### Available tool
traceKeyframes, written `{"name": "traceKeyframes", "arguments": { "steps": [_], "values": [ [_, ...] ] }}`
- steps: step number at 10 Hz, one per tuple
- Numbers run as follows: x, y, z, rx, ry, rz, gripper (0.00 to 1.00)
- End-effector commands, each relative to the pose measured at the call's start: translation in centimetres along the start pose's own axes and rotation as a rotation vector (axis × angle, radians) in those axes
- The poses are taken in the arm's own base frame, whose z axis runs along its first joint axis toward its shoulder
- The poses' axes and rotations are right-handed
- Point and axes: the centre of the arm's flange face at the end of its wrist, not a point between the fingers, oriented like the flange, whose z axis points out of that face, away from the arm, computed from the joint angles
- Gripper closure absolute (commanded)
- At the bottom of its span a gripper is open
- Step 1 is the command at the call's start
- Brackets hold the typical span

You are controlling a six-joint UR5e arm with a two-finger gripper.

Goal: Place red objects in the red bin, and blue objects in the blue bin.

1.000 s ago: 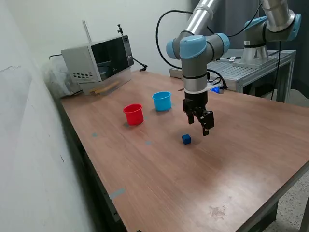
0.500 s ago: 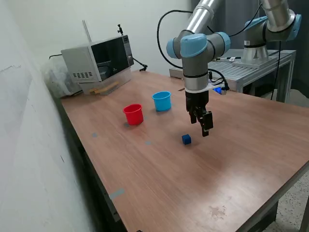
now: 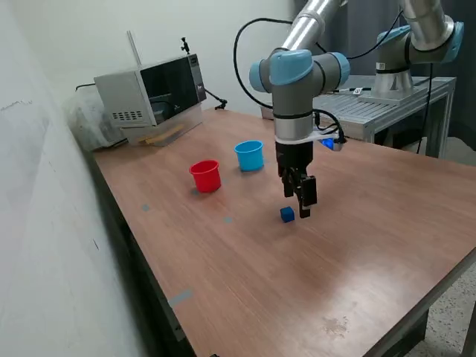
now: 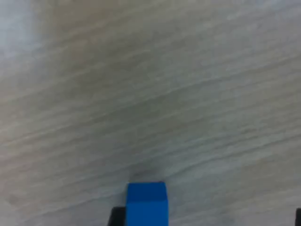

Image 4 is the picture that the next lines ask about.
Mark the blue cube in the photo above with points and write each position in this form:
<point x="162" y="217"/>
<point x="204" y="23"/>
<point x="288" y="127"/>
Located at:
<point x="147" y="207"/>

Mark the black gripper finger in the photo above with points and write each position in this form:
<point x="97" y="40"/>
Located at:
<point x="117" y="217"/>
<point x="298" y="217"/>

